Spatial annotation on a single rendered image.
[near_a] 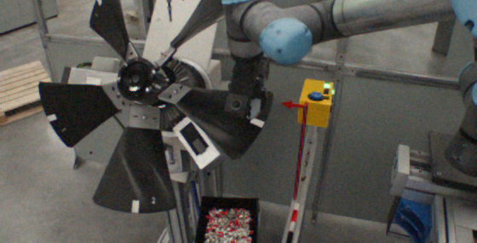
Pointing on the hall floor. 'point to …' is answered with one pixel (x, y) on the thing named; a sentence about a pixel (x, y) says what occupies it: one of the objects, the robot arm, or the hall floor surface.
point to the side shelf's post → (218, 182)
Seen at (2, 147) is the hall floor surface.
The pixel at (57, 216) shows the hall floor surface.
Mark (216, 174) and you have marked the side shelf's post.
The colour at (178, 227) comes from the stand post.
